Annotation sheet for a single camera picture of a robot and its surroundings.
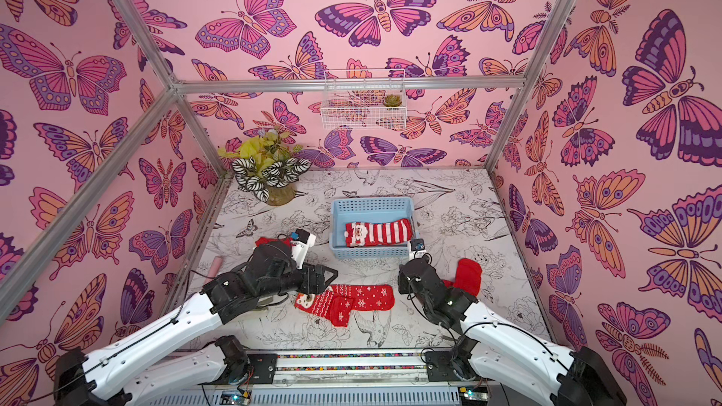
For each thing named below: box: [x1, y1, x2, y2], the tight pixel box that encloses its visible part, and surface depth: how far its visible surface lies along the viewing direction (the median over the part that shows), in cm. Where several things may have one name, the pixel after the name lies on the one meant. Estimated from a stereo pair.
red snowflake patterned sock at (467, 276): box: [441, 257, 483, 297], surface depth 94 cm
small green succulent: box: [382, 93, 403, 108], surface depth 95 cm
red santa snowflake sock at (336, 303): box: [312, 285, 374, 328], surface depth 85 cm
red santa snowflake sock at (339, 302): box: [294, 284, 395, 320], surface depth 85 cm
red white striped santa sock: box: [344, 218, 413, 248], surface depth 98 cm
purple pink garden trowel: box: [207, 255, 223, 278], surface depth 93 cm
